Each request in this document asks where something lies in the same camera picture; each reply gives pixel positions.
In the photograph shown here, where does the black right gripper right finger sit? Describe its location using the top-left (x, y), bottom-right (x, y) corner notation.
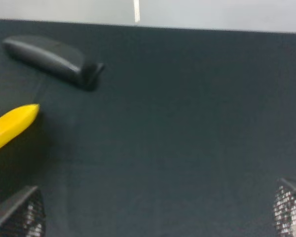
top-left (273, 178), bottom-right (296, 237)

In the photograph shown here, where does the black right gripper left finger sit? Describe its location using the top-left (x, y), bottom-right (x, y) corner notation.
top-left (0, 186), bottom-right (45, 237)

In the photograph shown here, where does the yellow banana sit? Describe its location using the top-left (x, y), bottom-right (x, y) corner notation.
top-left (0, 104), bottom-right (40, 149)

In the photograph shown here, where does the black tablecloth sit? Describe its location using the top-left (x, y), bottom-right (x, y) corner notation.
top-left (0, 20), bottom-right (296, 237)

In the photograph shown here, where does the black glasses case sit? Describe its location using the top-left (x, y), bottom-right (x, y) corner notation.
top-left (2, 35), bottom-right (104, 91)

